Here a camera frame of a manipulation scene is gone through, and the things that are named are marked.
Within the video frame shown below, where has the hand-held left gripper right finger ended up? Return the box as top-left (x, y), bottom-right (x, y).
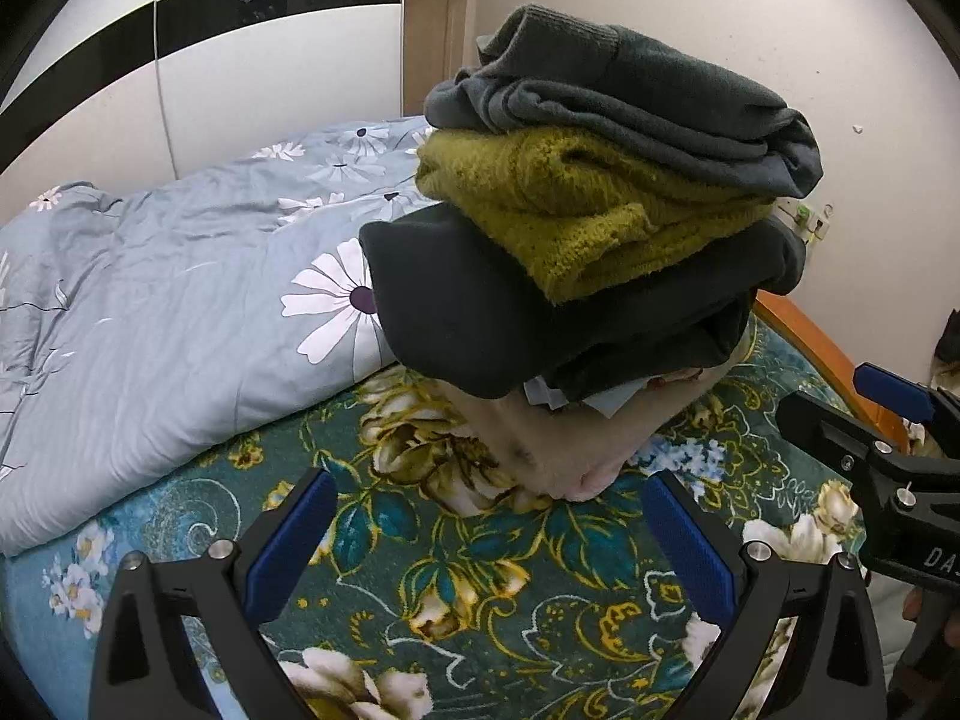
top-left (640, 467), bottom-right (890, 720)

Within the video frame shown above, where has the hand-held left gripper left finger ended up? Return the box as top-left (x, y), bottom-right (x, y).
top-left (88, 467), bottom-right (338, 720)

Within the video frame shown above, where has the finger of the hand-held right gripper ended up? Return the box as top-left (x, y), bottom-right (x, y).
top-left (776, 388), bottom-right (895, 482)
top-left (855, 362), bottom-right (960, 430)

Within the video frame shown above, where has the grey fleece garment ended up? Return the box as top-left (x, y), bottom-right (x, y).
top-left (424, 4), bottom-right (826, 200)

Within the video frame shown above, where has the person's right hand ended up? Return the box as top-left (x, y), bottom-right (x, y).
top-left (900, 586), bottom-right (960, 650)

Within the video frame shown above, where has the dark cloth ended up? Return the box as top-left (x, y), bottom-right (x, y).
top-left (932, 307), bottom-right (960, 391)

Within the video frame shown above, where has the light blue garment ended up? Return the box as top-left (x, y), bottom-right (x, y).
top-left (523, 379), bottom-right (647, 419)

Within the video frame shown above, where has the green floral bed sheet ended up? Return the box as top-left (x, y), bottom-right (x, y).
top-left (0, 300), bottom-right (912, 720)

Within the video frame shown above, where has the beige garment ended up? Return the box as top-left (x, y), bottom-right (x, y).
top-left (439, 315), bottom-right (755, 505)

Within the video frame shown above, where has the light blue floral quilt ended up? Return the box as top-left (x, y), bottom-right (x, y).
top-left (0, 116), bottom-right (440, 557)

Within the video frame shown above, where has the black garment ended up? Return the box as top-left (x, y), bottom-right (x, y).
top-left (358, 202), bottom-right (807, 400)

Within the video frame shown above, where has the olive yellow knit sweater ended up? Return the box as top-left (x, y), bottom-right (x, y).
top-left (415, 126), bottom-right (777, 306)

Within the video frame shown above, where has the white wardrobe with black stripe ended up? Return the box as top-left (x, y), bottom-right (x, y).
top-left (0, 0), bottom-right (410, 222)

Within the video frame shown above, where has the wooden bed frame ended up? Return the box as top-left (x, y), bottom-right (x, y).
top-left (752, 291), bottom-right (912, 451)

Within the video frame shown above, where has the wall socket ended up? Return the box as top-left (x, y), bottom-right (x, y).
top-left (791, 199), bottom-right (835, 245)

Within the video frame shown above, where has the beige door frame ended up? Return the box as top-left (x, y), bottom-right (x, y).
top-left (403, 0), bottom-right (488, 121)

